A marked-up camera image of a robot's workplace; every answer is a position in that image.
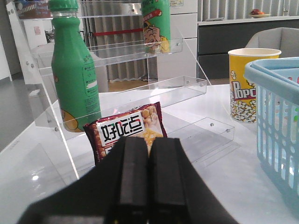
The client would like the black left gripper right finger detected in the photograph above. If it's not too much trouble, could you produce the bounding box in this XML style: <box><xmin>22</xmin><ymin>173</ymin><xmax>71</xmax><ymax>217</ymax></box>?
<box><xmin>149</xmin><ymin>138</ymin><xmax>237</xmax><ymax>224</ymax></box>

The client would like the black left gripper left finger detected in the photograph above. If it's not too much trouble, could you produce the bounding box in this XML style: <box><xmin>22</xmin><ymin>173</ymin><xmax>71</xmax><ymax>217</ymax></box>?
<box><xmin>18</xmin><ymin>137</ymin><xmax>148</xmax><ymax>224</ymax></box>

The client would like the light blue plastic basket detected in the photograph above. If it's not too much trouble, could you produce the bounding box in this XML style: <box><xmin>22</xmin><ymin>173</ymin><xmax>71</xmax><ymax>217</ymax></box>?
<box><xmin>244</xmin><ymin>57</ymin><xmax>299</xmax><ymax>214</ymax></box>

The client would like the maroon almond biscuit packet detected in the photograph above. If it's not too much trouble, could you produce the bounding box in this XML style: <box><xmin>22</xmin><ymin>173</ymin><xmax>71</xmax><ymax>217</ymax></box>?
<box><xmin>84</xmin><ymin>102</ymin><xmax>167</xmax><ymax>164</ymax></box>

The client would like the clear acrylic display shelf left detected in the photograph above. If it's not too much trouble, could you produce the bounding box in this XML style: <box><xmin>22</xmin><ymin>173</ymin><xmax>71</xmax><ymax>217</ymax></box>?
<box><xmin>5</xmin><ymin>0</ymin><xmax>235</xmax><ymax>177</ymax></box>

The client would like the green plastic drink bottle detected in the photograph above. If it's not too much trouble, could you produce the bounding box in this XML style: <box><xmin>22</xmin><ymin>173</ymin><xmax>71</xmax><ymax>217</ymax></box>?
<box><xmin>49</xmin><ymin>0</ymin><xmax>100</xmax><ymax>133</ymax></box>

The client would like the white cabinet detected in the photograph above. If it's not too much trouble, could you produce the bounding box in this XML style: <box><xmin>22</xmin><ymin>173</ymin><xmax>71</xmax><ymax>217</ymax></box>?
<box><xmin>157</xmin><ymin>0</ymin><xmax>198</xmax><ymax>81</ymax></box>

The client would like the green cartoon label can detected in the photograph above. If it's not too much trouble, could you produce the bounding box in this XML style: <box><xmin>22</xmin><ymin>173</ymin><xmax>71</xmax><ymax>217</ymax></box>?
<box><xmin>142</xmin><ymin>0</ymin><xmax>171</xmax><ymax>53</ymax></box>

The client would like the grey armchair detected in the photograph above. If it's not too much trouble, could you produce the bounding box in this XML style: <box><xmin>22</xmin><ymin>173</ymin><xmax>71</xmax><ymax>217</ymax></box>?
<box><xmin>245</xmin><ymin>27</ymin><xmax>299</xmax><ymax>57</ymax></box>

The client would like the plate of red fruit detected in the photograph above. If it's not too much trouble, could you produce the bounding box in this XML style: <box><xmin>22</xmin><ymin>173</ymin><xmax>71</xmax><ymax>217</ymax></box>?
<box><xmin>249</xmin><ymin>9</ymin><xmax>270</xmax><ymax>18</ymax></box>

